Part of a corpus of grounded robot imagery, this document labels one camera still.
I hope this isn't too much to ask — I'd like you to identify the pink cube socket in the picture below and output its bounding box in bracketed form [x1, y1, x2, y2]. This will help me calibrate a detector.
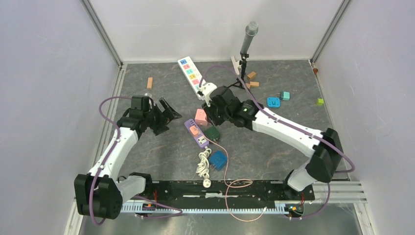
[194, 109, 208, 126]

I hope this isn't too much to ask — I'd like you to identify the teal plug adapter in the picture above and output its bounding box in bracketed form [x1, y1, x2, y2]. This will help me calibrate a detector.
[279, 91, 290, 101]

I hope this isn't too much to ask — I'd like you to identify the blue flat adapter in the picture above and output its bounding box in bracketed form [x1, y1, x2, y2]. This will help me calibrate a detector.
[267, 97, 280, 108]

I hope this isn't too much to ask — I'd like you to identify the black tripod stand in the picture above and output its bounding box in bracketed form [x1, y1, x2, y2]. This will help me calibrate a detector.
[227, 53, 253, 97]

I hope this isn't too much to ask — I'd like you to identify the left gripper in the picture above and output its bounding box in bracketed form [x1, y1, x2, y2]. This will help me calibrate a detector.
[143, 98, 182, 136]

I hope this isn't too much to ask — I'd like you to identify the dark green cube socket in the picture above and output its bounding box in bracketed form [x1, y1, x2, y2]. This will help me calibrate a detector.
[204, 126, 221, 142]

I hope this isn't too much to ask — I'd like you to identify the upper wooden block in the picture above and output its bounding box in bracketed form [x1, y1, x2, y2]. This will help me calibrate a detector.
[247, 71, 257, 80]

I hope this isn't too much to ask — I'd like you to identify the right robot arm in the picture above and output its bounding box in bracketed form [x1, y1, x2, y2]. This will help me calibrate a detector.
[197, 83, 348, 200]

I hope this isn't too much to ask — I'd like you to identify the white multicolour power strip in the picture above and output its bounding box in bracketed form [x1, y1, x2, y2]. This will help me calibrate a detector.
[177, 56, 206, 100]

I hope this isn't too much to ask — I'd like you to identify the blue cube socket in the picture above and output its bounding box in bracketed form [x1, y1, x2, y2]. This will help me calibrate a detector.
[208, 151, 228, 171]

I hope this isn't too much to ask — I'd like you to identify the grey microphone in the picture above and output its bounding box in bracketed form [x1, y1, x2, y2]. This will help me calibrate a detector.
[240, 22, 259, 54]

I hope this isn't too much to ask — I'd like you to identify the pink charging cable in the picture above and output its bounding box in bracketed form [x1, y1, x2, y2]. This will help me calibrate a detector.
[202, 131, 269, 223]

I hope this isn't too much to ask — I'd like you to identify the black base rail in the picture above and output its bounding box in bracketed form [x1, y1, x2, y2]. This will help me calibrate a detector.
[140, 180, 315, 209]

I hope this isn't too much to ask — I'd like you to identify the lower wooden block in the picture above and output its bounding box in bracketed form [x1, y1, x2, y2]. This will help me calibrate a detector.
[249, 81, 260, 88]

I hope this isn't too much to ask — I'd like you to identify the small green cube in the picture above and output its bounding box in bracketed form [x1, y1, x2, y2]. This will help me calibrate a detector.
[317, 98, 324, 106]

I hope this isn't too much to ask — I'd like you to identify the pink charger plug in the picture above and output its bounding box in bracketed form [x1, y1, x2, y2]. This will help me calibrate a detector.
[189, 126, 200, 136]

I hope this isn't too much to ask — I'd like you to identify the wooden block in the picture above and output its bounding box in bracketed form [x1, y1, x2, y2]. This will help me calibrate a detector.
[247, 71, 257, 80]
[249, 81, 260, 88]
[147, 77, 153, 90]

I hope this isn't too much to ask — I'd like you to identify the purple USB power strip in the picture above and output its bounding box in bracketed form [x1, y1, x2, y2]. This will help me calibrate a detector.
[184, 119, 209, 148]

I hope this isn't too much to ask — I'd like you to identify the white bracket piece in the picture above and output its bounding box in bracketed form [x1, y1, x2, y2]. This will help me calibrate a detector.
[231, 56, 242, 77]

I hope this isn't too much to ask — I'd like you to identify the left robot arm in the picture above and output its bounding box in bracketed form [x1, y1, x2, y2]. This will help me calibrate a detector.
[74, 95, 182, 225]

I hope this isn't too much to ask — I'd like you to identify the left wooden block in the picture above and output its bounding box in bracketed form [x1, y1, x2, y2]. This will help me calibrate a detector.
[147, 77, 153, 90]

